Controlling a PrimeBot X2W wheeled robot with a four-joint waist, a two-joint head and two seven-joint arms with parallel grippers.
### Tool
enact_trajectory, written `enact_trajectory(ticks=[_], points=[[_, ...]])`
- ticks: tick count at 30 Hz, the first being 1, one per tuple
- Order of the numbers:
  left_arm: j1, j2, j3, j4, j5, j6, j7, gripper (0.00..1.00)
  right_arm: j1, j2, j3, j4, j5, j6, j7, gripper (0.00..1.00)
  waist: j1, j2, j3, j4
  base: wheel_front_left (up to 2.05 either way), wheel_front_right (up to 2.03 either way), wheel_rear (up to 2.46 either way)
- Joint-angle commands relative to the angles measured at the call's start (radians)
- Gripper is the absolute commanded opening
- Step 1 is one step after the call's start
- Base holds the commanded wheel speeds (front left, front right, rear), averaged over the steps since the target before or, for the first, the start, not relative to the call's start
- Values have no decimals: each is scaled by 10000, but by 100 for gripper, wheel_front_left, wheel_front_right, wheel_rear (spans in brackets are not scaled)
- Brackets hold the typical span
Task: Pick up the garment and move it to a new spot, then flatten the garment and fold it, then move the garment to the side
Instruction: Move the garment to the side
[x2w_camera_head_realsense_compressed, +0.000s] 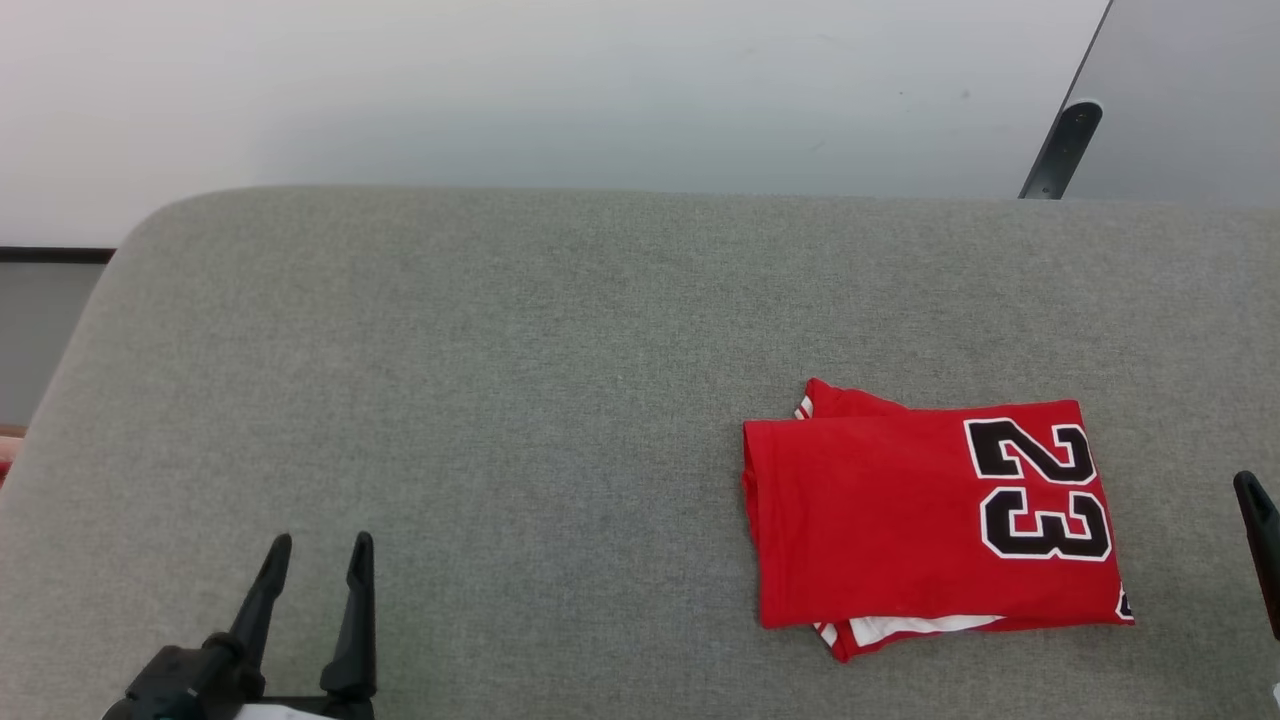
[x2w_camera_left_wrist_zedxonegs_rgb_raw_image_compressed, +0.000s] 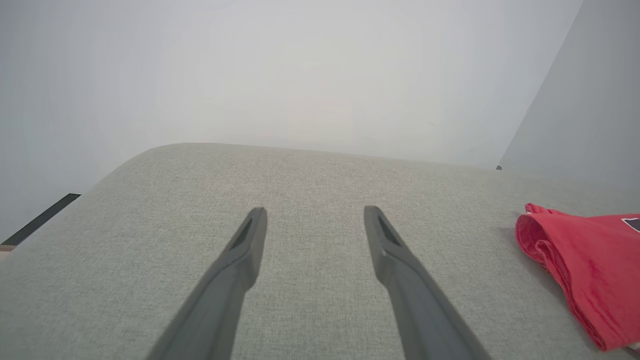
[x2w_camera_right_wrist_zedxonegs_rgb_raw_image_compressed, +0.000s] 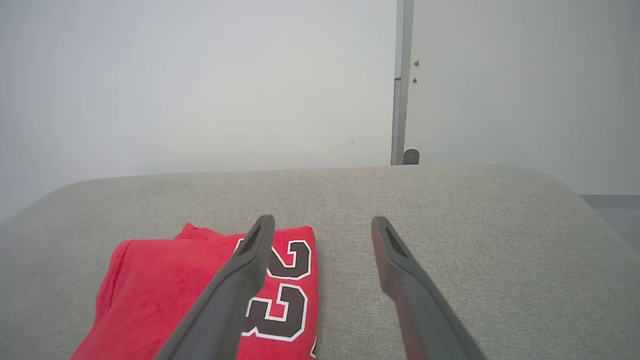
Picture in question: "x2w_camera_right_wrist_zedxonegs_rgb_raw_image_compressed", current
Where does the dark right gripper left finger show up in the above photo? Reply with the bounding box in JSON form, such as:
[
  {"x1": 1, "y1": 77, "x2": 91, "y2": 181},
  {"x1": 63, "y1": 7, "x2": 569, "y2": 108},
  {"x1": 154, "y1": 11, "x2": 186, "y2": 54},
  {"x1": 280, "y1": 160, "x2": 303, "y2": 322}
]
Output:
[{"x1": 154, "y1": 214, "x2": 276, "y2": 360}]

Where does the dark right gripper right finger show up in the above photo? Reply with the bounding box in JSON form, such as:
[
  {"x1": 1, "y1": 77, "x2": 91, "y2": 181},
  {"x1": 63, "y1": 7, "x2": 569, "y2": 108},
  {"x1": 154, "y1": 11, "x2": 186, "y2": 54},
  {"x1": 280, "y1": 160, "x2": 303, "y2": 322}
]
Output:
[{"x1": 371, "y1": 216, "x2": 489, "y2": 360}]

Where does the grey door with dark frame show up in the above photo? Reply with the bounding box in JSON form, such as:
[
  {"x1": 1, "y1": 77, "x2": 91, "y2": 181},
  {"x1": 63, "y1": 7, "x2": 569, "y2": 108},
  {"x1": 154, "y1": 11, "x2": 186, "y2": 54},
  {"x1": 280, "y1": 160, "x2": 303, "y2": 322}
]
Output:
[{"x1": 390, "y1": 0, "x2": 640, "y2": 197}]

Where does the red and white basketball jersey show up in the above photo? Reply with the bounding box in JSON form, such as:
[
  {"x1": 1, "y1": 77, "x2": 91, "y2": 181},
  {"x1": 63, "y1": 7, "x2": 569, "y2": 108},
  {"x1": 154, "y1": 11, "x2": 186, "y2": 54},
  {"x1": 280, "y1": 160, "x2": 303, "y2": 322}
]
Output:
[{"x1": 70, "y1": 222, "x2": 321, "y2": 360}]

